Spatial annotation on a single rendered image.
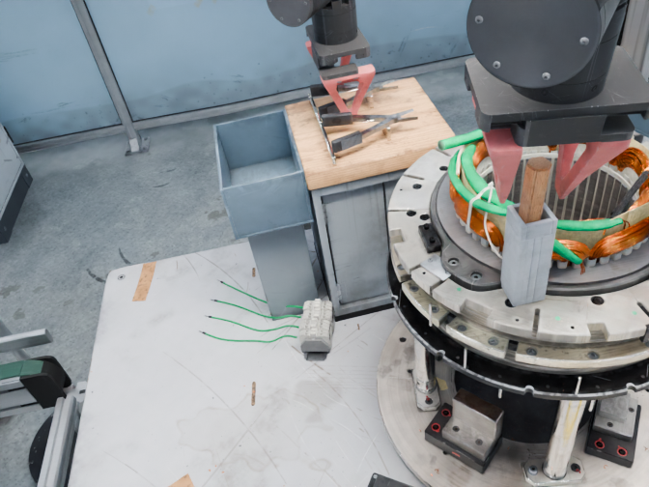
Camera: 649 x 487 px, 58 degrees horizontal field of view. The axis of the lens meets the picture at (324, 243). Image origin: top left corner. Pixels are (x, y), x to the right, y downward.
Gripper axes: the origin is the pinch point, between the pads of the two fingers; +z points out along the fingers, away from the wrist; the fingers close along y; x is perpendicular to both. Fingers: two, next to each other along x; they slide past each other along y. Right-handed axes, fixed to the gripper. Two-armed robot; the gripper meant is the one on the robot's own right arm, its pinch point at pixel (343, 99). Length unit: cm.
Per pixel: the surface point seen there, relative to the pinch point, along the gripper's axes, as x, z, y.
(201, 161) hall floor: -41, 111, -169
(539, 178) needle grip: 5.9, -14.3, 42.2
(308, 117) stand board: -5.1, 2.2, -0.9
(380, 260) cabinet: 0.7, 20.2, 12.3
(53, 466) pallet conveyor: -54, 40, 20
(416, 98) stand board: 10.5, 1.9, 0.6
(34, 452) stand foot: -96, 109, -31
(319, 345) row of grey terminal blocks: -10.8, 28.2, 18.7
